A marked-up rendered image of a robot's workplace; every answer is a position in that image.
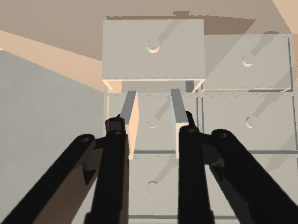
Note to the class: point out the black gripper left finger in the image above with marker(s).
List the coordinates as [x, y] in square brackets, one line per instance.
[60, 192]

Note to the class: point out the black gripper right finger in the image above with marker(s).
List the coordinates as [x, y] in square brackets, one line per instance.
[252, 193]

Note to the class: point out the white chest of drawers with wooden top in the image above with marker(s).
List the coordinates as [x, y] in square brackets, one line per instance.
[286, 153]

